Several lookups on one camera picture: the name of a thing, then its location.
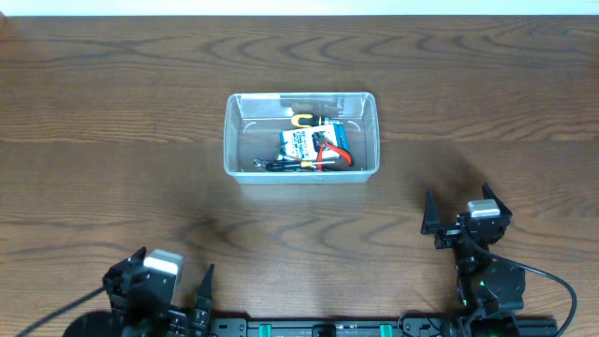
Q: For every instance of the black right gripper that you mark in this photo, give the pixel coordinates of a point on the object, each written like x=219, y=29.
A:
x=430, y=225

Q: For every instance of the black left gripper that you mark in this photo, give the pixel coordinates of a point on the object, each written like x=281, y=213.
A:
x=182, y=316

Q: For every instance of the silver offset ring wrench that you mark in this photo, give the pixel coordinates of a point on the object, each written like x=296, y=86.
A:
x=262, y=163

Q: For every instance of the red black handled cutters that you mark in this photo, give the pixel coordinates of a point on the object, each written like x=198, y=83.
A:
x=325, y=145

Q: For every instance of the black yellow slim screwdriver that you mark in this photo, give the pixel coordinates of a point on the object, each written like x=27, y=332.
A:
x=279, y=166

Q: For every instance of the blue white small box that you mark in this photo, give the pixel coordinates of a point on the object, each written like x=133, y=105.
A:
x=302, y=143

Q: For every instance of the yellow black stubby screwdriver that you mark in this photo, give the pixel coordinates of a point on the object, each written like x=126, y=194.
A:
x=305, y=120

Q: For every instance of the black orange telescopic pickup tool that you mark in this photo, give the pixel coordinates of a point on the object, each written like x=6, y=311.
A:
x=282, y=155

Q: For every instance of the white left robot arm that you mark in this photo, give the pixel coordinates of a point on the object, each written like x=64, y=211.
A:
x=101, y=323

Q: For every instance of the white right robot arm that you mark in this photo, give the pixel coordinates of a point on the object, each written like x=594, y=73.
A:
x=490, y=290

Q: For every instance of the clear plastic container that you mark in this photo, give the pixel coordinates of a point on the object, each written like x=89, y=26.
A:
x=253, y=124

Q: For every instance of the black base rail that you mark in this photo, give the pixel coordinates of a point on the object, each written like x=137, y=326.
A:
x=411, y=324

